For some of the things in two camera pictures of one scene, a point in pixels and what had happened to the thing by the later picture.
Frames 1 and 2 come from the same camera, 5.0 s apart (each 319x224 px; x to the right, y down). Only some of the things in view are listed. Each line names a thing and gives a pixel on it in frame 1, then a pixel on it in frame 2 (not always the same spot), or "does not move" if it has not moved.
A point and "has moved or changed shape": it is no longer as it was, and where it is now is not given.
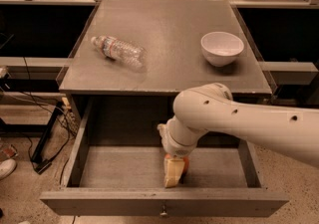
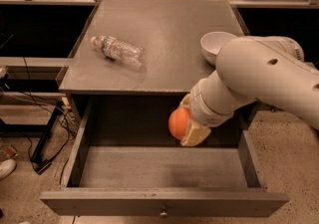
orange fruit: [174, 157] has moved or changed shape
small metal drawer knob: [163, 213] does not move
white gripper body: [178, 147] -> [201, 106]
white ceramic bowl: [221, 49] does not move
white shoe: [7, 167] does not move
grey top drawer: [115, 166] does not move
